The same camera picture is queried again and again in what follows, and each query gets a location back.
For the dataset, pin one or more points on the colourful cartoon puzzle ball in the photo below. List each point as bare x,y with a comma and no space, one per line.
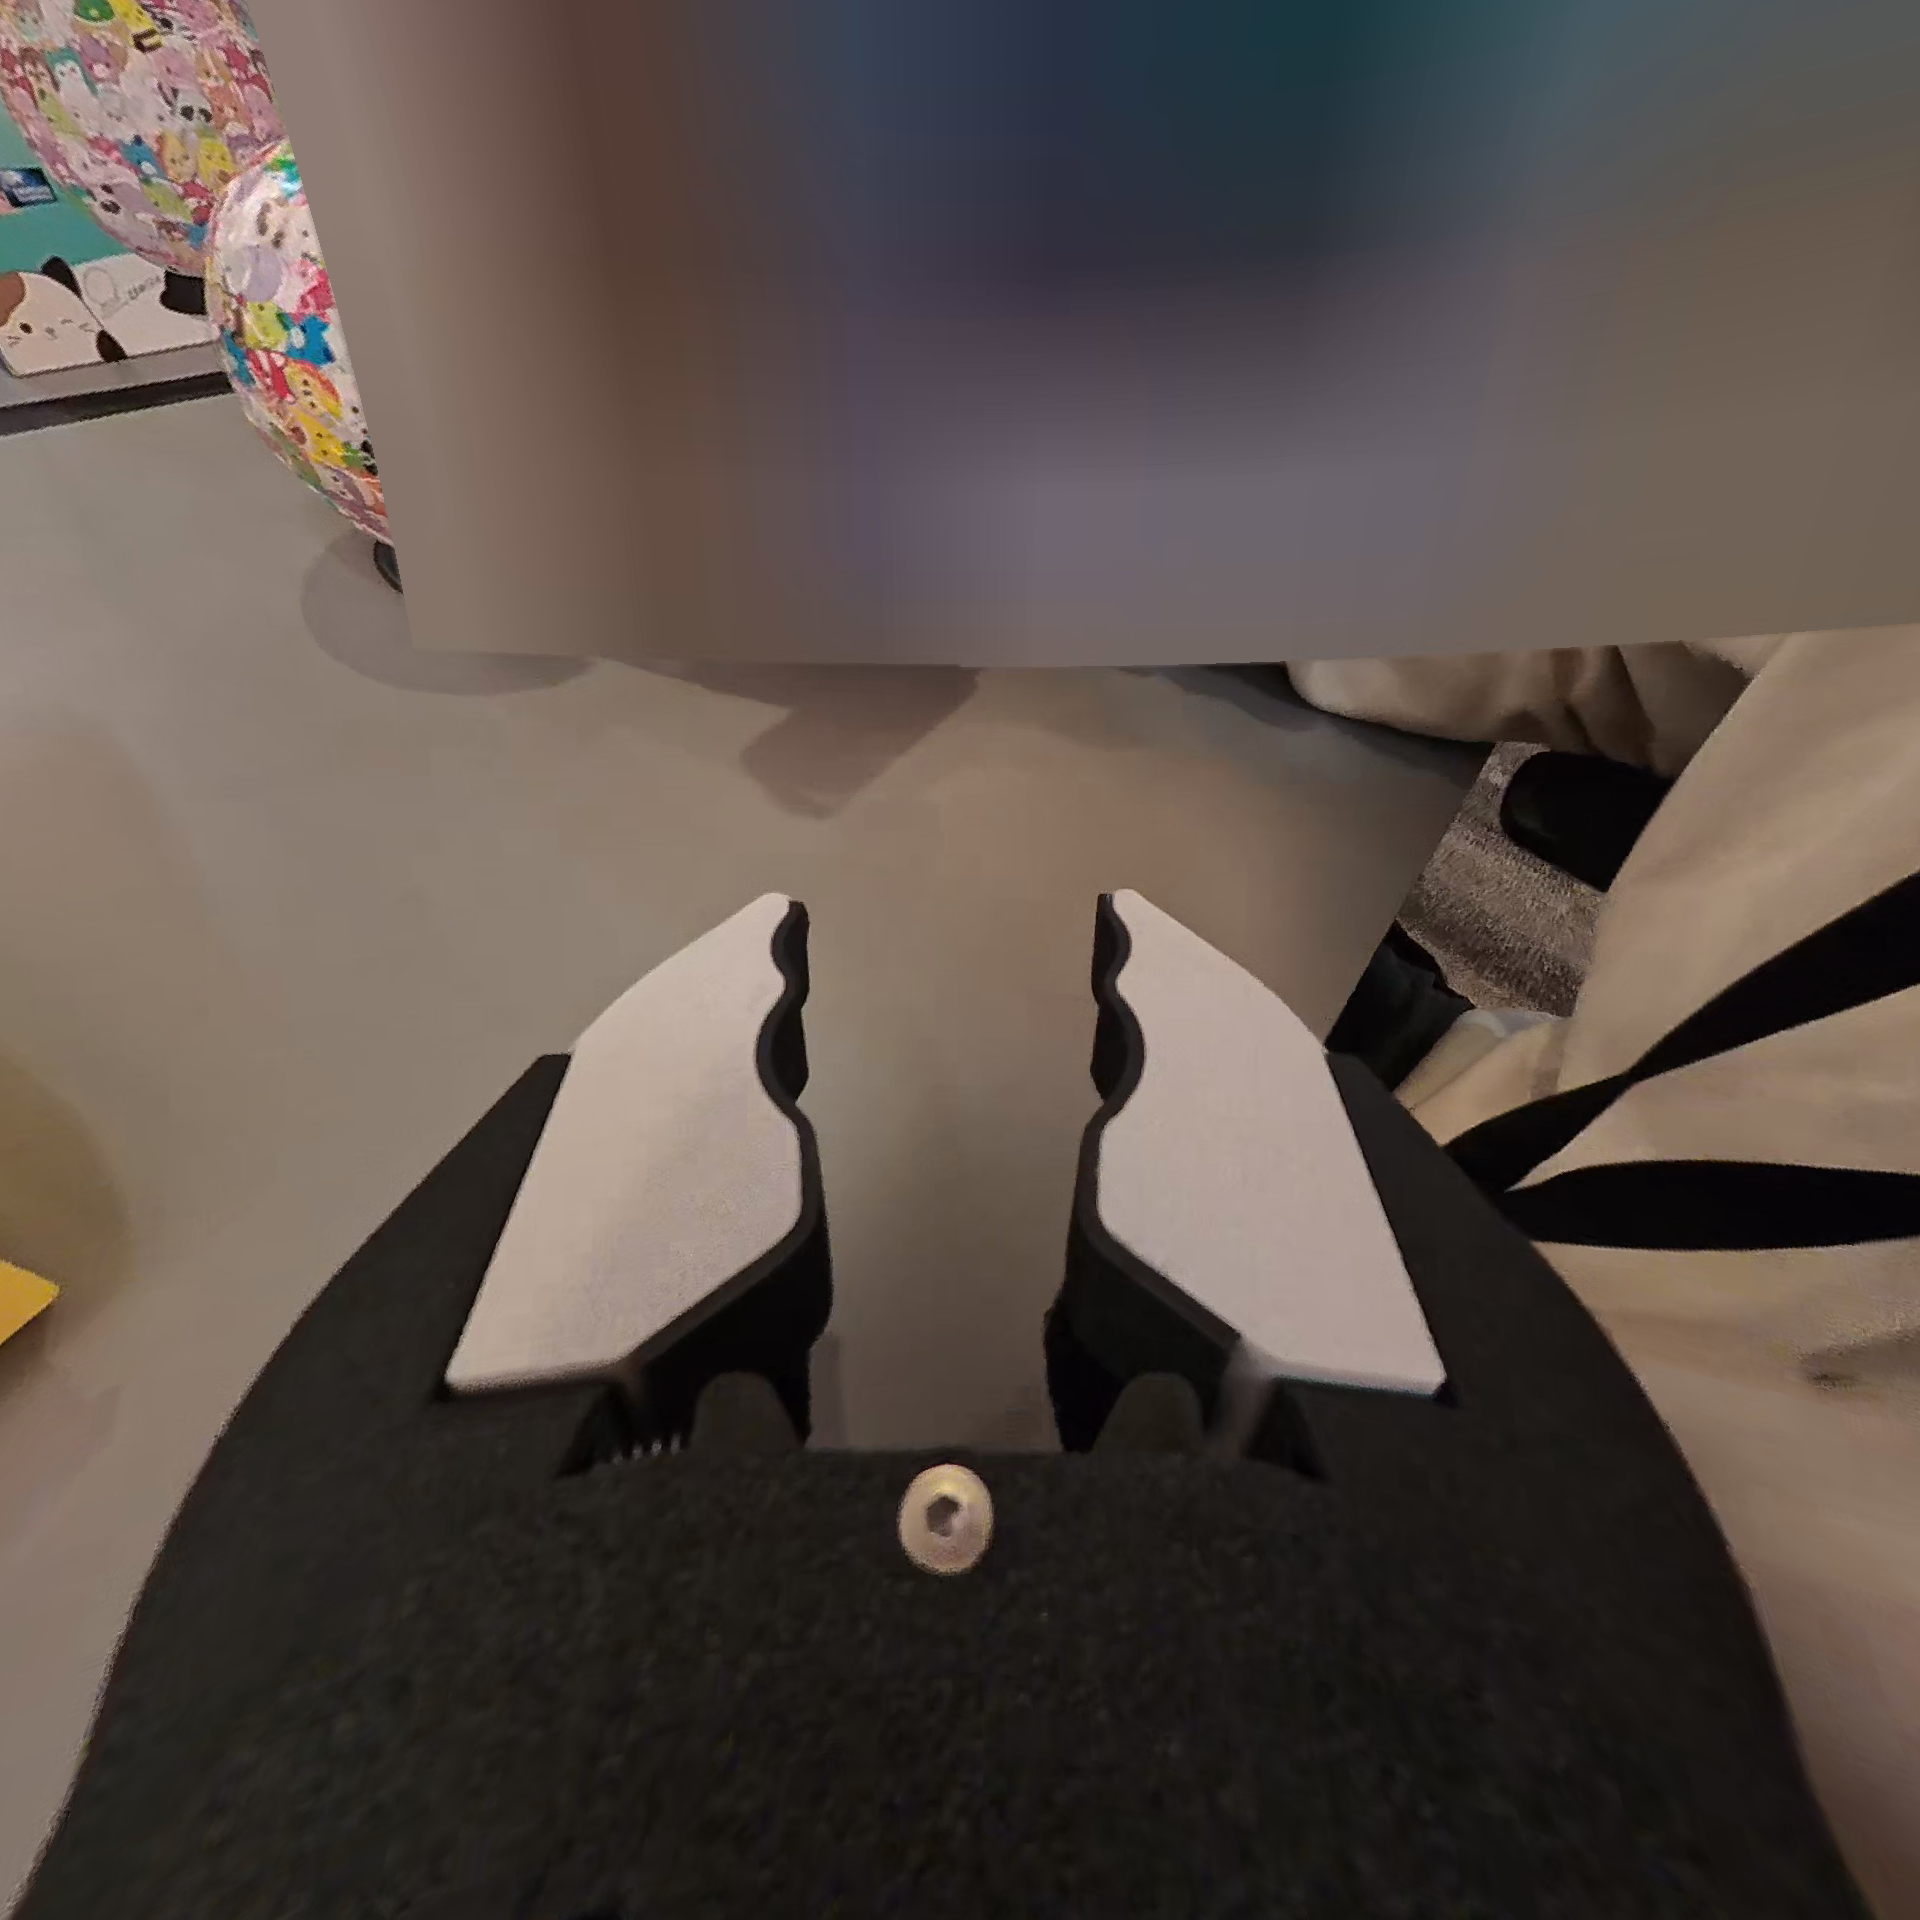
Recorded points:
294,375

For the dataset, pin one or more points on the printed puzzle box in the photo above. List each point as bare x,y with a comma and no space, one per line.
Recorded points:
135,89

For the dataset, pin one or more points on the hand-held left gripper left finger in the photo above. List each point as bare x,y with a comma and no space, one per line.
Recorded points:
646,1171

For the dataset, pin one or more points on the yellow plastic tray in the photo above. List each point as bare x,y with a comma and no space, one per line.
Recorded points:
23,1303

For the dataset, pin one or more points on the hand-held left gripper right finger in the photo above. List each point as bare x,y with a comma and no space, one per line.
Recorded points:
1260,1171

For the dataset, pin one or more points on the person's cream hoodie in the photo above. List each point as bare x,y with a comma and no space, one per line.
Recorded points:
1770,1425

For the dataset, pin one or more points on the person's right forearm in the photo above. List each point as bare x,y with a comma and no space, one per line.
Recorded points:
1499,691

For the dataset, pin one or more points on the black shoe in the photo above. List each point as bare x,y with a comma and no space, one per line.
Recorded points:
1576,818

